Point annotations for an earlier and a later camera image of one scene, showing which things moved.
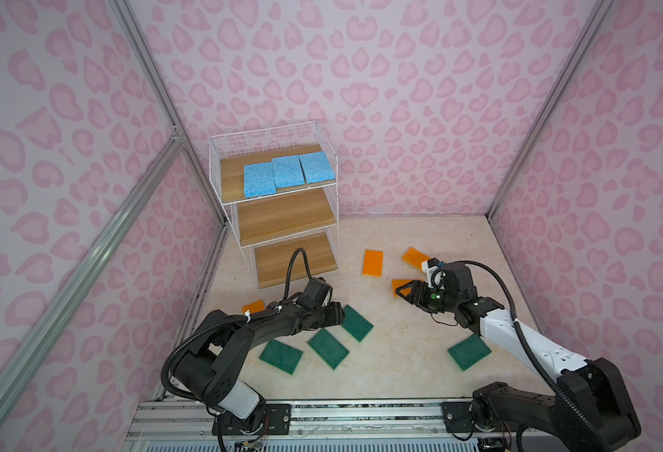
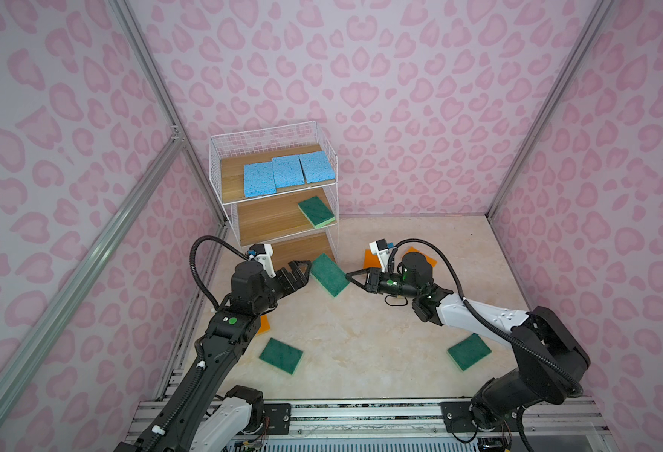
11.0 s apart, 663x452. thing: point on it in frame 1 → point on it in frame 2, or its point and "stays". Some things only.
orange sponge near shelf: x=373 y=263 stays
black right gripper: x=420 y=300 → x=368 y=287
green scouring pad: x=357 y=326 → x=317 y=212
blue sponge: x=259 y=179 stays
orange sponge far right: x=414 y=257 stays
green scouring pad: x=281 y=356 stays
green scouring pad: x=328 y=348 → x=329 y=275
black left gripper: x=336 y=314 → x=289 y=285
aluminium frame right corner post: x=547 y=113 stays
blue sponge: x=316 y=167 stays
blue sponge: x=287 y=171 stays
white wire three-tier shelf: x=281 y=184 stays
